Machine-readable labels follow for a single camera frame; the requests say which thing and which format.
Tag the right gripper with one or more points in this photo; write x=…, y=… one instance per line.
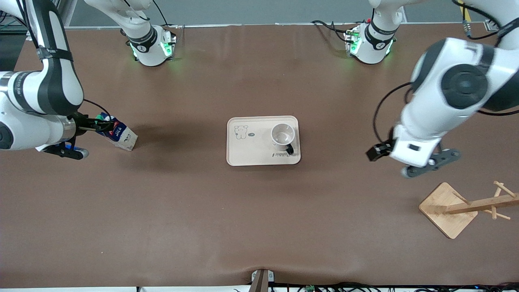
x=81, y=123

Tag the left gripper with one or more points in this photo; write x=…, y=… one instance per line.
x=380, y=150

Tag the blue milk carton green cap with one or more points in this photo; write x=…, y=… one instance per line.
x=123, y=140

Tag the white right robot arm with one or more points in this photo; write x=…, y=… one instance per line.
x=16, y=129

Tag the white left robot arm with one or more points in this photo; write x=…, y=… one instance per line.
x=429, y=109

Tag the cream tray with rabbit print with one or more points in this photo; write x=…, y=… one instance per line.
x=251, y=150

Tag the wooden mug rack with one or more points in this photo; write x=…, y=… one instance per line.
x=446, y=215

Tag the brown table cover mat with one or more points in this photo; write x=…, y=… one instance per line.
x=162, y=211

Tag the front camera mount post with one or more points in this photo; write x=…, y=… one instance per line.
x=261, y=280

